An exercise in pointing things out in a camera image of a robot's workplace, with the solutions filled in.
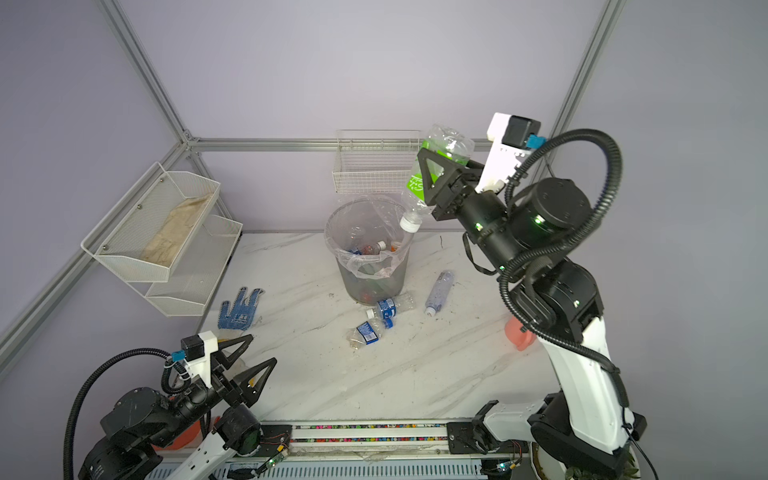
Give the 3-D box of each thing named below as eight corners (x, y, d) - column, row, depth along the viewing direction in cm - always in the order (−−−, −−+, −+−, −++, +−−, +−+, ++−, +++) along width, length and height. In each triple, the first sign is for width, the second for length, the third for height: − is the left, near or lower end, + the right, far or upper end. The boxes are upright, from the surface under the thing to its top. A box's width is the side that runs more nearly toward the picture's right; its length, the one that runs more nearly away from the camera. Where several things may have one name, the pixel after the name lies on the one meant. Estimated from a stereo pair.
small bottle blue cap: (355, 354, 90) (354, 350, 87) (345, 337, 93) (344, 333, 91) (386, 335, 93) (386, 331, 91) (376, 320, 97) (376, 315, 94)
